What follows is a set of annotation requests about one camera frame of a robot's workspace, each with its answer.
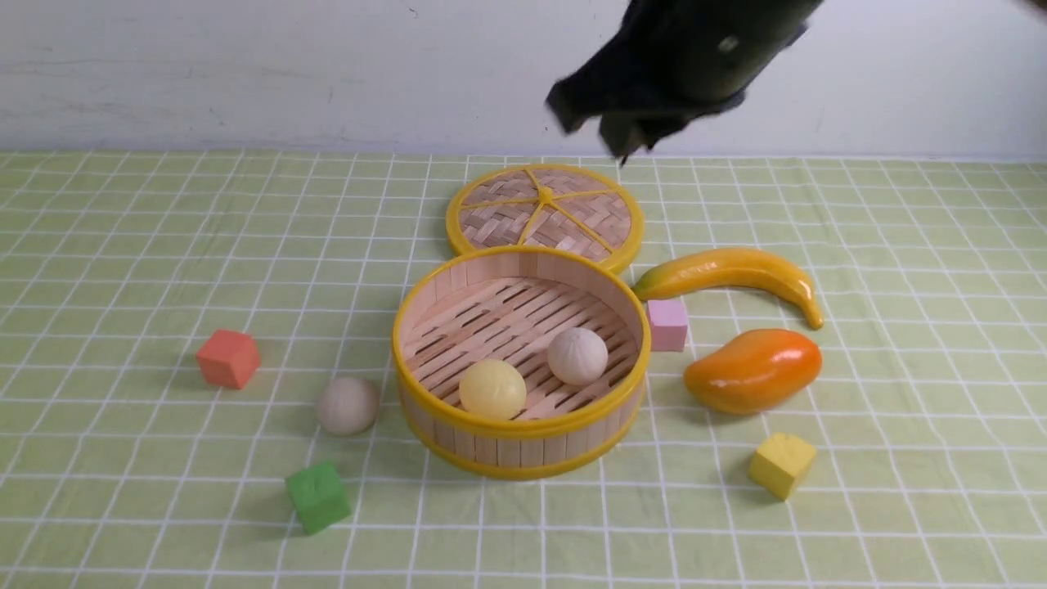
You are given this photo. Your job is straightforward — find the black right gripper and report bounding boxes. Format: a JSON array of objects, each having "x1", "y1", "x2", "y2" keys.
[{"x1": 545, "y1": 1, "x2": 822, "y2": 167}]

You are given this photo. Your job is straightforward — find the white bun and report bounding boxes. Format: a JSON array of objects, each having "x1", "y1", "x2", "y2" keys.
[
  {"x1": 545, "y1": 327, "x2": 609, "y2": 387},
  {"x1": 314, "y1": 376, "x2": 380, "y2": 437}
]

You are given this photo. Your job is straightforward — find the yellow bun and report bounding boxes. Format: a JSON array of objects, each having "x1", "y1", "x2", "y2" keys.
[{"x1": 456, "y1": 358, "x2": 528, "y2": 420}]

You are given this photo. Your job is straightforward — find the woven bamboo steamer lid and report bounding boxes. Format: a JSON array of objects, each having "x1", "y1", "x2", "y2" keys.
[{"x1": 445, "y1": 164, "x2": 645, "y2": 273}]

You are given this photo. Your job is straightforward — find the bamboo steamer tray yellow rim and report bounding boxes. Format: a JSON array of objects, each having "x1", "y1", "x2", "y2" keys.
[{"x1": 392, "y1": 246, "x2": 653, "y2": 481}]

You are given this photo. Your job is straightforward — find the yellow toy banana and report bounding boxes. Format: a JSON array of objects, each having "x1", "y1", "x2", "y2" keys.
[{"x1": 632, "y1": 249, "x2": 825, "y2": 330}]

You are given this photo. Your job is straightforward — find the orange toy mango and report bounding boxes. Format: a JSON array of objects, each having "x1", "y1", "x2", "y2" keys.
[{"x1": 683, "y1": 329, "x2": 823, "y2": 416}]

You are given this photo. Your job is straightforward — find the yellow cube block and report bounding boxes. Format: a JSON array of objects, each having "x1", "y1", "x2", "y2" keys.
[{"x1": 748, "y1": 432, "x2": 818, "y2": 501}]

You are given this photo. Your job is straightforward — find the red cube block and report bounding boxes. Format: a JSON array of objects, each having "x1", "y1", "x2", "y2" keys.
[{"x1": 195, "y1": 329, "x2": 261, "y2": 390}]

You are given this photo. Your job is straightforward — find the green cube block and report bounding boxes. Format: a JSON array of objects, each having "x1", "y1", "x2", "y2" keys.
[{"x1": 285, "y1": 460, "x2": 352, "y2": 536}]

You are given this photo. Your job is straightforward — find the green checkered tablecloth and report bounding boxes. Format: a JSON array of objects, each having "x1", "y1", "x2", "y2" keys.
[{"x1": 1, "y1": 152, "x2": 1046, "y2": 588}]

